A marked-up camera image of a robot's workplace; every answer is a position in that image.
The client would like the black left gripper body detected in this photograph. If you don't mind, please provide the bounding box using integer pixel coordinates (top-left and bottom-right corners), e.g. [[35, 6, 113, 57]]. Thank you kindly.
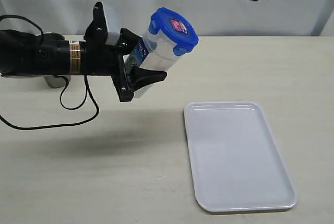
[[81, 2, 134, 102]]

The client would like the clear plastic tea bottle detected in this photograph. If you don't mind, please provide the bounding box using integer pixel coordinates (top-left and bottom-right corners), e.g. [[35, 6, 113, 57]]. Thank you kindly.
[[125, 31, 181, 73]]

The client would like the stainless steel cup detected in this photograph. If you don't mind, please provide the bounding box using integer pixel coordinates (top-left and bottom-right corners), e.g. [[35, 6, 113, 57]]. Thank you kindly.
[[43, 32, 66, 88]]

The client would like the blue plastic container lid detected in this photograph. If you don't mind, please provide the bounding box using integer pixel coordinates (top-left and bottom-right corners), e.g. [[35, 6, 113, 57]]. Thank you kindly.
[[148, 7, 199, 56]]

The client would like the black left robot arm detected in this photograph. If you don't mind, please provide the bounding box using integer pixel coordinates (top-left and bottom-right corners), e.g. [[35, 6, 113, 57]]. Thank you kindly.
[[1, 2, 167, 102]]

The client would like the white backdrop cloth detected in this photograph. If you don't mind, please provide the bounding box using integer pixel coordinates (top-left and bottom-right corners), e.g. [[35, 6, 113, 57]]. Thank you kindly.
[[1, 0, 333, 36]]

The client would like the white plastic tray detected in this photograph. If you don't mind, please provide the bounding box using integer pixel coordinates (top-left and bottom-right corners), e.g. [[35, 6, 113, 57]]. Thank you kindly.
[[183, 101, 298, 214]]

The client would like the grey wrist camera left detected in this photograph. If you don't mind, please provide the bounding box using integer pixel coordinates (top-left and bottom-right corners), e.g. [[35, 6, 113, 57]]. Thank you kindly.
[[102, 3, 121, 46]]

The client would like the black camera cable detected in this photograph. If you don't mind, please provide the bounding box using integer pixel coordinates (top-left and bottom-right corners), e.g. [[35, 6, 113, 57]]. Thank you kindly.
[[0, 14, 100, 131]]

